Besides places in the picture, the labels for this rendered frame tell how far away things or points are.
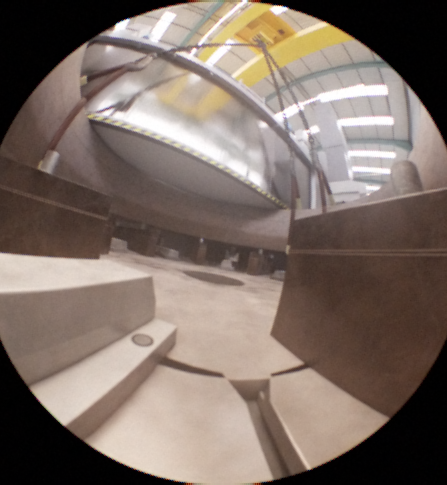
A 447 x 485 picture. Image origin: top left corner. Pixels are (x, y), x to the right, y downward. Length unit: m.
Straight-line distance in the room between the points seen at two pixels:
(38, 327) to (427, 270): 0.49
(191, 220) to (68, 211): 3.04
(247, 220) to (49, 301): 3.55
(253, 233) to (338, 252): 3.20
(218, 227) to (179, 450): 3.54
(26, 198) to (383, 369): 1.01
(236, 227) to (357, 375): 3.46
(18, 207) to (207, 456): 0.78
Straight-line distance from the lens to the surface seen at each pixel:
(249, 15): 11.00
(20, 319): 0.20
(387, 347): 0.33
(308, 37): 11.21
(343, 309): 0.35
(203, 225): 3.53
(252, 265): 2.53
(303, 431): 0.29
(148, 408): 0.26
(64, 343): 0.22
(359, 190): 3.96
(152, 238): 2.28
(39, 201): 0.71
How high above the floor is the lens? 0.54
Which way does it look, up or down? 5 degrees up
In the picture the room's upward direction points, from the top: 11 degrees clockwise
